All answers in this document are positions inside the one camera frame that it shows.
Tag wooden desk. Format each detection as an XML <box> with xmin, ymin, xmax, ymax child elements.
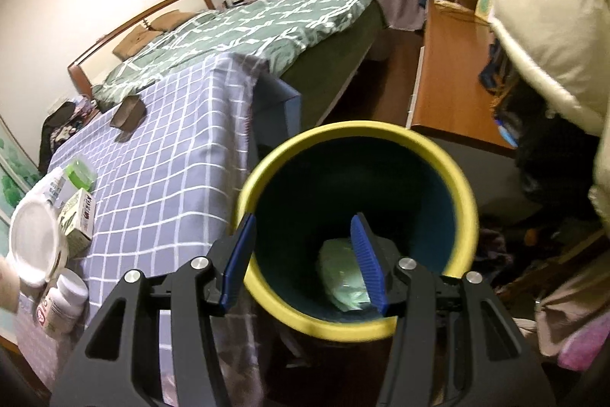
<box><xmin>405</xmin><ymin>0</ymin><xmax>518</xmax><ymax>150</ymax></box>

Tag white round lid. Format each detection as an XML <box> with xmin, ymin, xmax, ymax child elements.
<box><xmin>8</xmin><ymin>197</ymin><xmax>65</xmax><ymax>286</ymax></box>

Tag dark clothes on nightstand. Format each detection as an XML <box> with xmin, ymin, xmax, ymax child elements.
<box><xmin>38</xmin><ymin>99</ymin><xmax>103</xmax><ymax>172</ymax></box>

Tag purple checked tablecloth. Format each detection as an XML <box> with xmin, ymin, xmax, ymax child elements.
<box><xmin>14</xmin><ymin>53</ymin><xmax>268</xmax><ymax>407</ymax></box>

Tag yellow rimmed teal trash bin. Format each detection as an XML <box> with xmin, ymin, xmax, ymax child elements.
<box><xmin>233</xmin><ymin>121</ymin><xmax>478</xmax><ymax>341</ymax></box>

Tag green checked duvet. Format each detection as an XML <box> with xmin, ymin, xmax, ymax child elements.
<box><xmin>93</xmin><ymin>0</ymin><xmax>382</xmax><ymax>112</ymax></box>

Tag dark hanging clothes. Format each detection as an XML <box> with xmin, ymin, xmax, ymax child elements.
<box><xmin>479</xmin><ymin>45</ymin><xmax>596</xmax><ymax>217</ymax></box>

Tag brown pillow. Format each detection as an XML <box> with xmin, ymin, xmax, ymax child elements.
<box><xmin>112</xmin><ymin>28</ymin><xmax>165</xmax><ymax>60</ymax></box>
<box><xmin>150</xmin><ymin>10</ymin><xmax>198</xmax><ymax>33</ymax></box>

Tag light green bag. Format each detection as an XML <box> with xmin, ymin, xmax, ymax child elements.
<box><xmin>317</xmin><ymin>238</ymin><xmax>375</xmax><ymax>312</ymax></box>

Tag grey blue table side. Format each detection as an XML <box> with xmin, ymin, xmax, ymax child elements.
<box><xmin>252</xmin><ymin>73</ymin><xmax>303</xmax><ymax>150</ymax></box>

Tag white pill bottle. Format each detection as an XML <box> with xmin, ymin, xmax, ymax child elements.
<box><xmin>35</xmin><ymin>269</ymin><xmax>90</xmax><ymax>338</ymax></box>

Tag pink fluffy cloth heap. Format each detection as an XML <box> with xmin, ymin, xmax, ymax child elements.
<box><xmin>534</xmin><ymin>283</ymin><xmax>608</xmax><ymax>372</ymax></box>

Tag dark green bed base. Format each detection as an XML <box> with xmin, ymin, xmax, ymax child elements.
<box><xmin>281</xmin><ymin>0</ymin><xmax>389</xmax><ymax>131</ymax></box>

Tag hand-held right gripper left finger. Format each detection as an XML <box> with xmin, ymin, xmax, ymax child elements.
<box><xmin>50</xmin><ymin>212</ymin><xmax>268</xmax><ymax>407</ymax></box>

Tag light green tissue box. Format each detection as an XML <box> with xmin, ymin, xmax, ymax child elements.
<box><xmin>475</xmin><ymin>0</ymin><xmax>499</xmax><ymax>23</ymax></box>

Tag wooden bed headboard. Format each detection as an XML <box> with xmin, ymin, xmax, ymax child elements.
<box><xmin>67</xmin><ymin>0</ymin><xmax>217</xmax><ymax>98</ymax></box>

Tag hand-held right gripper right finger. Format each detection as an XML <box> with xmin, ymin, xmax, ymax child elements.
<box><xmin>350</xmin><ymin>212</ymin><xmax>556</xmax><ymax>407</ymax></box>

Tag green and white carton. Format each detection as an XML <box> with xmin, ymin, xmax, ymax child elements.
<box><xmin>57</xmin><ymin>188</ymin><xmax>96</xmax><ymax>257</ymax></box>

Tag sliding door wardrobe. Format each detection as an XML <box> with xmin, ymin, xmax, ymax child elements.
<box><xmin>0</xmin><ymin>116</ymin><xmax>43</xmax><ymax>222</ymax></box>

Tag cream puffy jacket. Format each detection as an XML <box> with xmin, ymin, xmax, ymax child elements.
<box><xmin>491</xmin><ymin>0</ymin><xmax>610</xmax><ymax>227</ymax></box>

